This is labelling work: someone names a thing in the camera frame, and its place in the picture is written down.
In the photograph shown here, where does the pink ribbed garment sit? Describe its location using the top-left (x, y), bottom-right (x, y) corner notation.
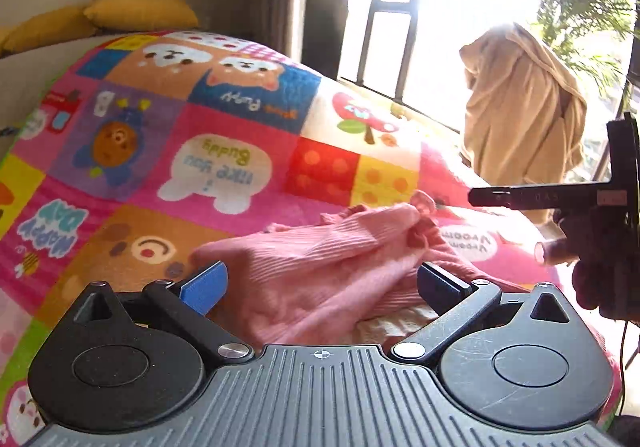
top-left (189, 192), bottom-right (521, 349)

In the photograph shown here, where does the gloved right hand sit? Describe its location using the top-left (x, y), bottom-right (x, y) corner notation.
top-left (535, 207), bottom-right (639, 325)

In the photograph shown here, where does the beige draped cloth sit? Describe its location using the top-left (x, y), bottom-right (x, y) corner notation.
top-left (458, 22), bottom-right (589, 225)

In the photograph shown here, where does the colourful cartoon patchwork blanket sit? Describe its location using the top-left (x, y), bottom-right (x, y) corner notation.
top-left (1, 31), bottom-right (617, 446)

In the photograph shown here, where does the green palm plant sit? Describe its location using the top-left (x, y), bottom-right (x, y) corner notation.
top-left (536, 0), bottom-right (637, 94)

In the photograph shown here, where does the yellow pillow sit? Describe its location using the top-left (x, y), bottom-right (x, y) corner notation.
top-left (1, 5), bottom-right (99, 54)
top-left (84, 0), bottom-right (200, 32)

